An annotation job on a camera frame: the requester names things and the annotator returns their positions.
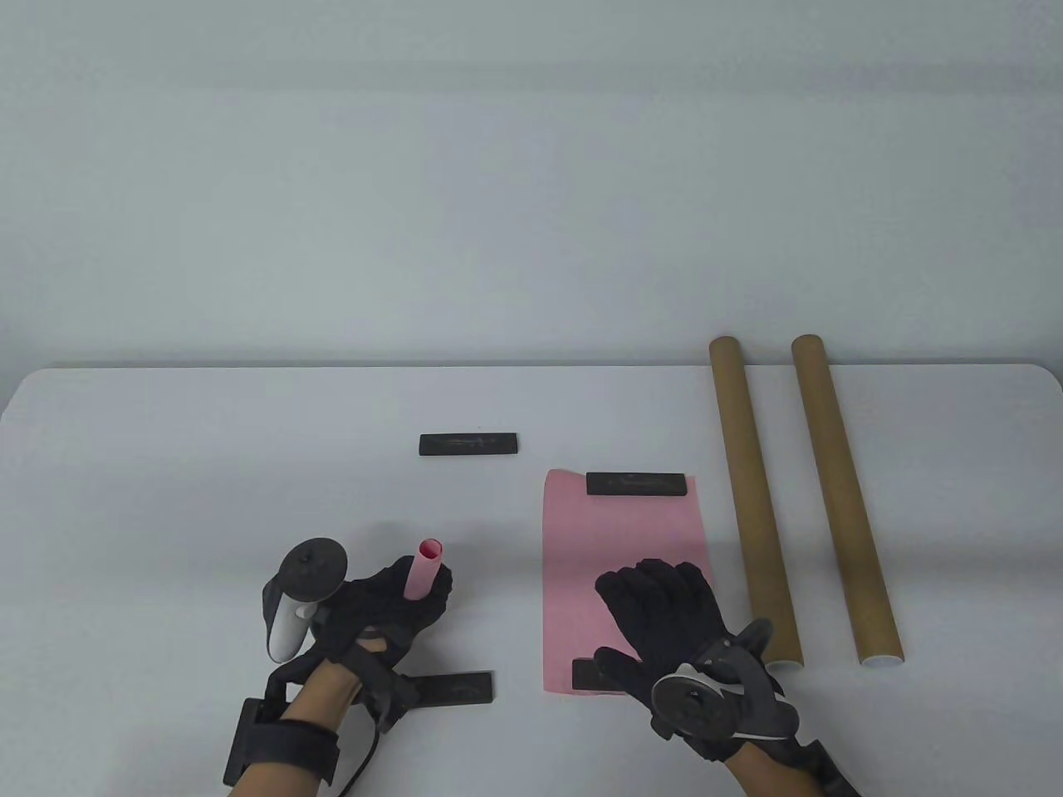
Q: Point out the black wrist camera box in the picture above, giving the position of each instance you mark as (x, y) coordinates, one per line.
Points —
(382, 685)
(830, 768)

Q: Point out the brown cardboard mailing tube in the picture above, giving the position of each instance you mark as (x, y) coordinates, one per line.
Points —
(751, 498)
(839, 498)

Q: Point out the grey hand controller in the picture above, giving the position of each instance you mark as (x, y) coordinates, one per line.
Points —
(311, 569)
(706, 693)

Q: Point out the person's right forearm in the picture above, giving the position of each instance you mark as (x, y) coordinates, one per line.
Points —
(772, 772)

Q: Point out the person's left forearm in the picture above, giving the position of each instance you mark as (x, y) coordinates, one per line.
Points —
(320, 697)

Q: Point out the grey left hand controller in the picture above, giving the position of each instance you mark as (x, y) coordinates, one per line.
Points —
(311, 569)

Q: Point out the black rectangular paperweight bar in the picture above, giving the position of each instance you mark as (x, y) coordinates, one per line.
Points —
(457, 689)
(468, 444)
(637, 484)
(590, 674)

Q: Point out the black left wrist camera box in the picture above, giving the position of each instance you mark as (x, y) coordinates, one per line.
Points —
(382, 685)

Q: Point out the person's right hand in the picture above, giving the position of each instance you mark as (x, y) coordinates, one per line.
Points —
(664, 606)

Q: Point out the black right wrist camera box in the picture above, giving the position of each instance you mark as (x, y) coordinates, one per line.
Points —
(830, 768)

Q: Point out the grey right hand controller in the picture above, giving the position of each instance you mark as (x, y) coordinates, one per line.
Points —
(706, 693)

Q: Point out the pink paper sheet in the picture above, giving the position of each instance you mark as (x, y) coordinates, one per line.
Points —
(425, 569)
(623, 531)

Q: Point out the person's left hand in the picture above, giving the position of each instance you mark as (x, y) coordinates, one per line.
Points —
(374, 606)

